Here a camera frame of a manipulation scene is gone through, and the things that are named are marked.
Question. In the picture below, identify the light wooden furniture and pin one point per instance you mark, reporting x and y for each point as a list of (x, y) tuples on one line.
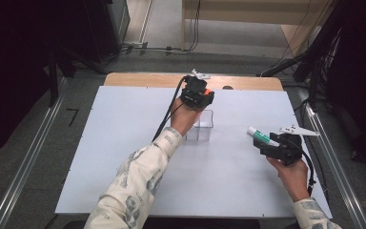
[(235, 11)]

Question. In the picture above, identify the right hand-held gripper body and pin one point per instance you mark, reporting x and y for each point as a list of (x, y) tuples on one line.
[(289, 149)]

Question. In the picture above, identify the white board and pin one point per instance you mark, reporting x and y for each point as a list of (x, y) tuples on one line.
[(235, 184)]

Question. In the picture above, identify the person's right hand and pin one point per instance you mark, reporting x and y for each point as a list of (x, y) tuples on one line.
[(292, 179)]

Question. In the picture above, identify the black metal stand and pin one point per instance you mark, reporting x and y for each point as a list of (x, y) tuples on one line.
[(53, 79)]

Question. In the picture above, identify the clear plastic organizer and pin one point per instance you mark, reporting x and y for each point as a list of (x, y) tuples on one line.
[(205, 127)]

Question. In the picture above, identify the person's left hand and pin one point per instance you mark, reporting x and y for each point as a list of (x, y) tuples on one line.
[(184, 119)]

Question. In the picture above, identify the green and white glue stick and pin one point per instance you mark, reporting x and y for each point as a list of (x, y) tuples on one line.
[(260, 135)]

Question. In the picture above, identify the wooden table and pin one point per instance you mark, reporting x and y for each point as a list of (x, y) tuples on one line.
[(139, 80)]

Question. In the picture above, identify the metal floor rail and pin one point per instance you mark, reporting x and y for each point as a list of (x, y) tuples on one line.
[(28, 162), (340, 181)]

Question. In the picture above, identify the dark cabinet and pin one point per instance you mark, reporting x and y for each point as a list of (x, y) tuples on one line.
[(111, 28)]

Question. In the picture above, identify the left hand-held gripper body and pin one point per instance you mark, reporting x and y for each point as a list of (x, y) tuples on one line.
[(191, 93)]

